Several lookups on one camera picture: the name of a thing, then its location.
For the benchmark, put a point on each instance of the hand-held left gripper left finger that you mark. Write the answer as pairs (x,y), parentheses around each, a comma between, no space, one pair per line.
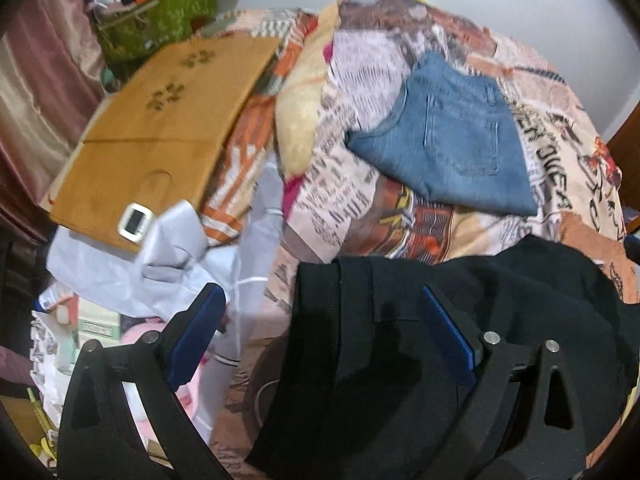
(196,336)

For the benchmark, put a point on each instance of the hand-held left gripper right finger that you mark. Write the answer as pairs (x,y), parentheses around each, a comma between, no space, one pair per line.
(450,331)

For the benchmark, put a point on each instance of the black pants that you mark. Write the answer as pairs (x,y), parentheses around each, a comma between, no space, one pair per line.
(370,370)

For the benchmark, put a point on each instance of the white plastic sheet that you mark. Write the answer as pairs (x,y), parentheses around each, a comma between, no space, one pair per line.
(165,260)

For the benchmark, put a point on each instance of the white digital timer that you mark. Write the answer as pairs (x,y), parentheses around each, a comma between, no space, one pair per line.
(134,222)

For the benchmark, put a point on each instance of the printed blanket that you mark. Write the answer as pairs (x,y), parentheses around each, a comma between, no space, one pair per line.
(350,195)

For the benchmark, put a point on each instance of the blue jeans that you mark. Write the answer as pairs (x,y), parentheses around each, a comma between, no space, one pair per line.
(450,135)

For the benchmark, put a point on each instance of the brown paw-print board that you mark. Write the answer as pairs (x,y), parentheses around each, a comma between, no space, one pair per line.
(165,120)

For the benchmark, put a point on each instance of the striped pink curtain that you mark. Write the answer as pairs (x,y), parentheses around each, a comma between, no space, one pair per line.
(40,100)

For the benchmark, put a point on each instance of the green basket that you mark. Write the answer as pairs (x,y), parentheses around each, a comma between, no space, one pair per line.
(155,20)

